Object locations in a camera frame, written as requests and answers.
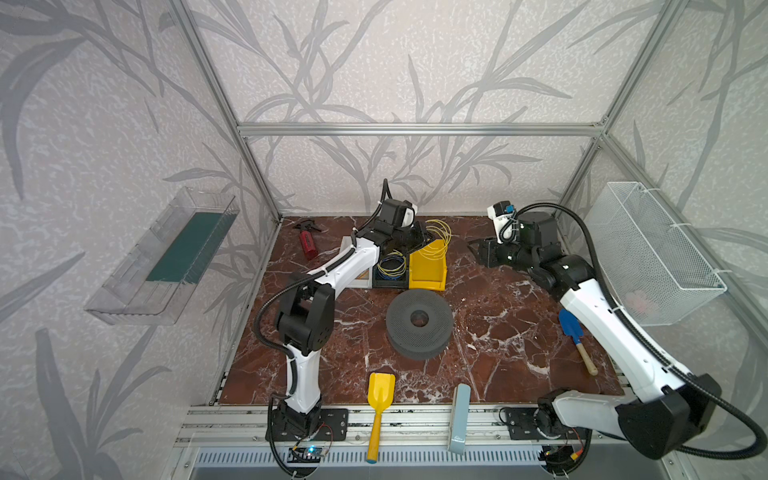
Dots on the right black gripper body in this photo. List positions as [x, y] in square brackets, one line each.
[489, 252]

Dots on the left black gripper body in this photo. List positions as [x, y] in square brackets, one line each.
[411, 238]

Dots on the grey perforated cable spool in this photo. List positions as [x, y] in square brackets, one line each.
[419, 324]

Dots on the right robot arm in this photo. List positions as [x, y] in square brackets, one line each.
[669, 405]

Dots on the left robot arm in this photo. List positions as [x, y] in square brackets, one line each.
[298, 321]

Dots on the yellow storage bin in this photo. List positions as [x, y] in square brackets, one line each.
[428, 267]

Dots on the white storage bin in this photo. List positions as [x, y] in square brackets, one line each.
[364, 257]

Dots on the red black hand tool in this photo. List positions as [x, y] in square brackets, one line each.
[306, 228]

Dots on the pink object in basket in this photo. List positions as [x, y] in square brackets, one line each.
[640, 303]

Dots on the yellow plastic scoop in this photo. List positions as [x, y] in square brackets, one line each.
[380, 397]

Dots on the light blue grey bar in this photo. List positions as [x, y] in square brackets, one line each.
[459, 419]

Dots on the green circuit board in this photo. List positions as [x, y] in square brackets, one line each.
[312, 454]

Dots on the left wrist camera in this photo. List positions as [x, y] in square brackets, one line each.
[409, 212]

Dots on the blue shovel wooden handle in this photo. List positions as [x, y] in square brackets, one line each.
[572, 328]

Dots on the white wire mesh basket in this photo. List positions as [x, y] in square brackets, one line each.
[641, 247]

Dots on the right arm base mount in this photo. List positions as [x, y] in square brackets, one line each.
[527, 423]

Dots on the aluminium frame rail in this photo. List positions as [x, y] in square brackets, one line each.
[248, 130]

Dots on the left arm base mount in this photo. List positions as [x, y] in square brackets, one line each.
[325, 424]

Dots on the clear plastic wall tray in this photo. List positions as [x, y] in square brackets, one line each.
[155, 281]

